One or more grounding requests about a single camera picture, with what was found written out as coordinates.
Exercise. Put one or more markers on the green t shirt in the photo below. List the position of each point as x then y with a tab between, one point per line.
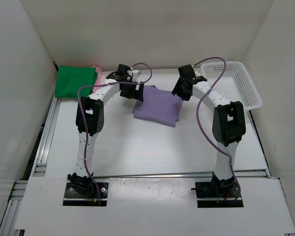
70	79

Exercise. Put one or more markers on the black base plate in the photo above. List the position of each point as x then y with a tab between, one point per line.
205	190
72	192

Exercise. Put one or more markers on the white front cover board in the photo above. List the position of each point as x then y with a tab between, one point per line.
154	207

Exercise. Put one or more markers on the lilac t shirt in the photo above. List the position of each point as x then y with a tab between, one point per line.
159	106

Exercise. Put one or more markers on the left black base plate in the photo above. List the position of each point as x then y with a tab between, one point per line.
72	192

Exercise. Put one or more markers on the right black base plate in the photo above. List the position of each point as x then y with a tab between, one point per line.
205	190

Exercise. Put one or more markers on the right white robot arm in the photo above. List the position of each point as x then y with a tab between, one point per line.
228	126

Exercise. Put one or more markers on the pink t shirt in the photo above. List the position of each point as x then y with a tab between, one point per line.
98	70

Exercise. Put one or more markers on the aluminium frame rail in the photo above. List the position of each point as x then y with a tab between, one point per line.
36	167

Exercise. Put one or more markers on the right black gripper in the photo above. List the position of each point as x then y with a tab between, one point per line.
177	90

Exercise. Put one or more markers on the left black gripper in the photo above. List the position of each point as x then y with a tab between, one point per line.
136	94

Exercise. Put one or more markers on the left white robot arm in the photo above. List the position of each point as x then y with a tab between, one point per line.
90	122

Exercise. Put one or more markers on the white plastic basket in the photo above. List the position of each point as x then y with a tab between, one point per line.
235	84

